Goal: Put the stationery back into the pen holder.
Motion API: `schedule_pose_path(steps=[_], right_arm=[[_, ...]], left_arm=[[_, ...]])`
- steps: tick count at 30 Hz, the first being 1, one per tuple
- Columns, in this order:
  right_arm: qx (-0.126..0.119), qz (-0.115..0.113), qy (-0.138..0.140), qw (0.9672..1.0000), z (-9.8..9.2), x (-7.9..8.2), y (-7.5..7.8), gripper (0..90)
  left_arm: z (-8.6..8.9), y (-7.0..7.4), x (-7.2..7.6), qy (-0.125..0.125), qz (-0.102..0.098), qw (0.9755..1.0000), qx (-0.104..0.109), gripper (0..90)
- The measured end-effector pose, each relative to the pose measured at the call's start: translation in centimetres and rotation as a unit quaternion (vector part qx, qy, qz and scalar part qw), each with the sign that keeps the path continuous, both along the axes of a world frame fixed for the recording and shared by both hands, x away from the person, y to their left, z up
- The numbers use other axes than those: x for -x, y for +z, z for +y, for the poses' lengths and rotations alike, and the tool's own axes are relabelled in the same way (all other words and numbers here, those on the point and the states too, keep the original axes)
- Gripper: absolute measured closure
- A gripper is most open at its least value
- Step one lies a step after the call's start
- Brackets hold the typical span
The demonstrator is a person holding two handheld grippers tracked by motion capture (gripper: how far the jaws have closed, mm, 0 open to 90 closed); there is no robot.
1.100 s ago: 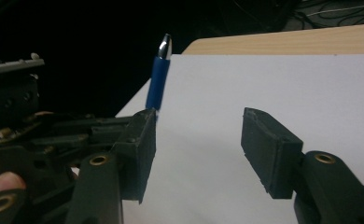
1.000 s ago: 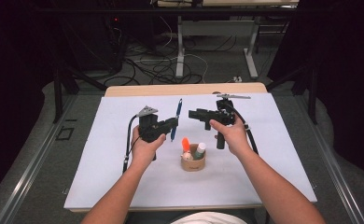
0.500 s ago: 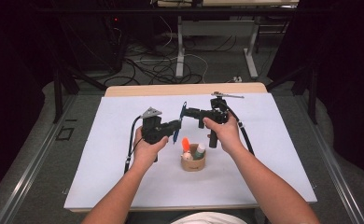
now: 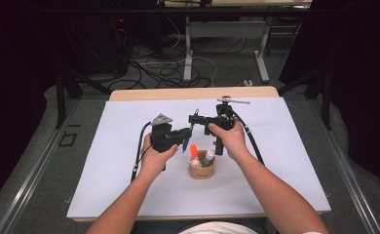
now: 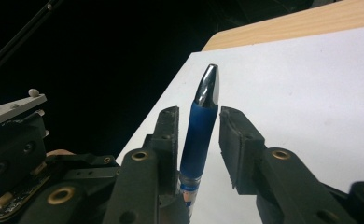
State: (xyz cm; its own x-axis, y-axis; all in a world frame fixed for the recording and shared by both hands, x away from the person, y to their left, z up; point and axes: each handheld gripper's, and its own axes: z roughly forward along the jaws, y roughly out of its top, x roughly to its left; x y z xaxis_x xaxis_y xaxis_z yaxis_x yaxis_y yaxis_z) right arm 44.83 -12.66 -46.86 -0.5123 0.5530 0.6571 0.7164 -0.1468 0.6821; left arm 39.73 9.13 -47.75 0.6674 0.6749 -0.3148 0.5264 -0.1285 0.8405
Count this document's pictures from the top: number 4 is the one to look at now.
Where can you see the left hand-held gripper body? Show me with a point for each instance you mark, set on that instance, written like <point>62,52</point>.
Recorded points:
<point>163,138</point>

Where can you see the blue pen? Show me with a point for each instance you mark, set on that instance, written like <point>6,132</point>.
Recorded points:
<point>185,145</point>

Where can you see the brown table grommet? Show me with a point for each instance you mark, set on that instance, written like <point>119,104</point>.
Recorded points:
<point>225,96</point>

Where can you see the wooden table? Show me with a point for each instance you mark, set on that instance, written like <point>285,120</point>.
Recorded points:
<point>178,93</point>

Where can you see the desk with white legs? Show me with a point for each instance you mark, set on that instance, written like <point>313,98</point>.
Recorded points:
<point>188,48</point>

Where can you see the person's right hand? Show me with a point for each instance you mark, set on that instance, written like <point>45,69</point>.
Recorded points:
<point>233,141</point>

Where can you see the person's left hand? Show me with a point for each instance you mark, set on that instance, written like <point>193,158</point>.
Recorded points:
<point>155,161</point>

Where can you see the white plug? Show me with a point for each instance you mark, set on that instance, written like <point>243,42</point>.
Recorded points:
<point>248,83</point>

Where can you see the black metal stand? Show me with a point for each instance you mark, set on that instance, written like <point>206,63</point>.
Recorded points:
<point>326,97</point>
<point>60,97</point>

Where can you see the round wooden pen holder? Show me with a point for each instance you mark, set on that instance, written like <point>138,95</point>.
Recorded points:
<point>201,172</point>

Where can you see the grey metal floor rail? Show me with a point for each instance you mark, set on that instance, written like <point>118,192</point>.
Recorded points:
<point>350,182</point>
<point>32,182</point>

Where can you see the white table mat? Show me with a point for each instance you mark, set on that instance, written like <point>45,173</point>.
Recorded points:
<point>275,182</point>

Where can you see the person's white shirt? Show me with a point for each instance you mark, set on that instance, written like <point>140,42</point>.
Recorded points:
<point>215,228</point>

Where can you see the green and white glue stick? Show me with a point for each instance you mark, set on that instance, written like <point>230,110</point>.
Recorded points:
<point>208,158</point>

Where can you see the black computer tower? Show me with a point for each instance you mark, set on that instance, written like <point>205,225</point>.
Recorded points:
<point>97,42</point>

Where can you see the black metal crossbar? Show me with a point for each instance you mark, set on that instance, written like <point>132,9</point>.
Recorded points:
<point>178,10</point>

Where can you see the orange highlighter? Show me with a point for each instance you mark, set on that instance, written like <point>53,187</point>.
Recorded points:
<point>194,151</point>

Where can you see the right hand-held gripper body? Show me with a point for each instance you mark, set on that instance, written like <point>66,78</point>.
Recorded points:
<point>223,118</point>

